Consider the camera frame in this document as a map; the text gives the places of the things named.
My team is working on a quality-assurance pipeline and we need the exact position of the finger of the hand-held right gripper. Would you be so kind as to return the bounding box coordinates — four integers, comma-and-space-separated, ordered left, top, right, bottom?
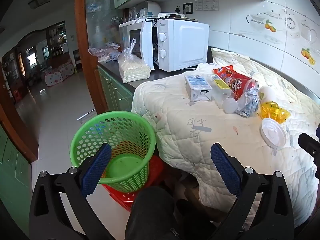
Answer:
298, 132, 320, 160

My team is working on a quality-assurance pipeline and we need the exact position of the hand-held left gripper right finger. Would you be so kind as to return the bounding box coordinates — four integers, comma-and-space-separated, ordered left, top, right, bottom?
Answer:
210, 142, 295, 240

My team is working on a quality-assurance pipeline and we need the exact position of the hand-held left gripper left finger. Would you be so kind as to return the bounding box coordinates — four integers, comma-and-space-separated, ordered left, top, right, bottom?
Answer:
29, 142, 113, 240

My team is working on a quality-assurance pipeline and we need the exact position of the green plastic mesh basket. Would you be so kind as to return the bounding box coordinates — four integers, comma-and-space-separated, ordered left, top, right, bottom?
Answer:
70, 111, 157, 193

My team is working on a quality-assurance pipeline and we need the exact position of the white paper cup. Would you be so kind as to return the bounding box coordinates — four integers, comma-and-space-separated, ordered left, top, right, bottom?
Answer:
257, 85, 279, 105

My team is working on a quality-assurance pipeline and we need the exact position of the cream quilted blanket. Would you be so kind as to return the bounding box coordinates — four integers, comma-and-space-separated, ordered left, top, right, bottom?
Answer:
131, 47, 320, 228

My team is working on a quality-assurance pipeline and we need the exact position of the white plastic lid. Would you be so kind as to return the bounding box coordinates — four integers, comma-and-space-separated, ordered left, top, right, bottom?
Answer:
260, 117, 287, 147

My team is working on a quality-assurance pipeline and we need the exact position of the yellow plastic wrapper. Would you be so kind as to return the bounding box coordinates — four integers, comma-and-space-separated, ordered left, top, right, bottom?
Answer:
260, 101, 291, 124

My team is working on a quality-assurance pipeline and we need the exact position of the red plastic basket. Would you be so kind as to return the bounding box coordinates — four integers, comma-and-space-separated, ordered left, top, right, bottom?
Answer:
101, 155, 167, 212

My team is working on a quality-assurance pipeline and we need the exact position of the person's dark trouser leg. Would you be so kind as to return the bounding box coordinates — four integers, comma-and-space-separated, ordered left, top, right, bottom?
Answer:
124, 186, 180, 240

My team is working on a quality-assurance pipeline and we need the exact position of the clear plastic bottle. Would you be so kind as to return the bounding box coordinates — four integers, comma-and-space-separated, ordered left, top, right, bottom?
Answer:
209, 74, 238, 113

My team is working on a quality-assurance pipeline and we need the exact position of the green lower kitchen cabinet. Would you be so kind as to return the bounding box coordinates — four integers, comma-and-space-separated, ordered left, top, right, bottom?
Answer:
97, 65, 135, 113

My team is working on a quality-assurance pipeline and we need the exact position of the red and silver snack bag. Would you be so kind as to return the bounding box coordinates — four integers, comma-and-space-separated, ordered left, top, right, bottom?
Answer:
224, 72, 259, 118

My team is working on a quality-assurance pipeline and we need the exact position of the white and blue milk carton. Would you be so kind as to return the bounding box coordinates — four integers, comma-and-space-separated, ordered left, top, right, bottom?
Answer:
184, 74, 213, 102

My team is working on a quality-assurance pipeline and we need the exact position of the green panelled cabinet door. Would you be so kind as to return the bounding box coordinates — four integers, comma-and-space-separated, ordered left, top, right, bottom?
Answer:
0, 125, 33, 213

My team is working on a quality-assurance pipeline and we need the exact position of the red chocolate biscuit wrapper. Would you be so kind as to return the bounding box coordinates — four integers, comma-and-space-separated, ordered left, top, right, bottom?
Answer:
212, 65, 234, 77

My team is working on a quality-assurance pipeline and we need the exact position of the polka dot play tent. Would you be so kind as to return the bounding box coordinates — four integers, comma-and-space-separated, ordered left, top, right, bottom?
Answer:
44, 64, 75, 87

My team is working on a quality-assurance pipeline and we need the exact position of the bag of white sheets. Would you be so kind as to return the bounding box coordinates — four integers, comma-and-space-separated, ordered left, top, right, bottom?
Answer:
117, 38, 151, 84

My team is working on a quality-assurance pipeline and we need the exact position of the crumpled clear plastic bag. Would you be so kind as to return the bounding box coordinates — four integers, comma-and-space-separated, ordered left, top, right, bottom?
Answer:
88, 42, 120, 63

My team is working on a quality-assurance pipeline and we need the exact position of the white microwave oven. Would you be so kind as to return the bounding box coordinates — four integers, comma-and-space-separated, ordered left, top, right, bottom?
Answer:
119, 17, 210, 72

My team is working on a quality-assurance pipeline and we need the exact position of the white water dispenser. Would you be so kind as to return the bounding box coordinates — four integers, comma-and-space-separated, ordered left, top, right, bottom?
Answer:
144, 1, 162, 18

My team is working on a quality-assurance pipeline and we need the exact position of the brown wooden door frame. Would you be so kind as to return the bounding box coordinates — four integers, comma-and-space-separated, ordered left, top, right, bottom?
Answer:
74, 0, 108, 110

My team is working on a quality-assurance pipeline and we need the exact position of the white wall notice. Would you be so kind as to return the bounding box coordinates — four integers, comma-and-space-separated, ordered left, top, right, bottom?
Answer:
194, 0, 219, 12

